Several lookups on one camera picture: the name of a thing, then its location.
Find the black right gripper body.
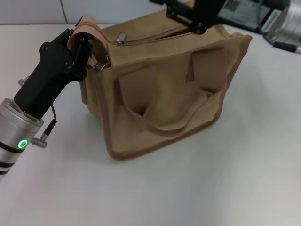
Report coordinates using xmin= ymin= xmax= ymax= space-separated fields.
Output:
xmin=194 ymin=0 xmax=276 ymax=35

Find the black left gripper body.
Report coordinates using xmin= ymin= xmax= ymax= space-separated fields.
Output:
xmin=13 ymin=41 xmax=87 ymax=120

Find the left gripper cable with connectors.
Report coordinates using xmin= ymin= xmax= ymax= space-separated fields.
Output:
xmin=18 ymin=76 xmax=58 ymax=146

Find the khaki canvas food bag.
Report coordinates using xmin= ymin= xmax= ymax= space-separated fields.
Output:
xmin=68 ymin=15 xmax=253 ymax=162

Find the silver zipper pull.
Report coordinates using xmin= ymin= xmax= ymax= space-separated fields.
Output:
xmin=114 ymin=32 xmax=127 ymax=45

